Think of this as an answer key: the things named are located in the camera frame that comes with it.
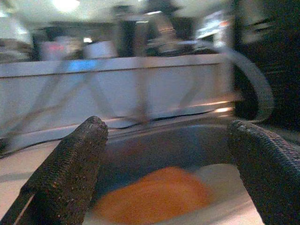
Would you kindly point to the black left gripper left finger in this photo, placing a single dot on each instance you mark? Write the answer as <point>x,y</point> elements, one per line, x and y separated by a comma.
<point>65,178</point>

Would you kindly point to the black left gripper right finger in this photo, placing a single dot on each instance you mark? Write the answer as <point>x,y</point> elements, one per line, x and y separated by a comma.
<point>274,178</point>

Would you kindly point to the orange plate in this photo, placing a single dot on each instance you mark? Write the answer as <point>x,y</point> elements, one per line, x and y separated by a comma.
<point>154,194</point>

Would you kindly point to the grey bowl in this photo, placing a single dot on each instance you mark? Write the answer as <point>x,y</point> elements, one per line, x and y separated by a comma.
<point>218,171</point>

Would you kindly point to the metal faucet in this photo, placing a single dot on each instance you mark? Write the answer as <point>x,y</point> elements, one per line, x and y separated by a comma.
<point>255,79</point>

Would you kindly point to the steel sink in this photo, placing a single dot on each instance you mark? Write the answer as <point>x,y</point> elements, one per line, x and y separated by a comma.
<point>164,145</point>

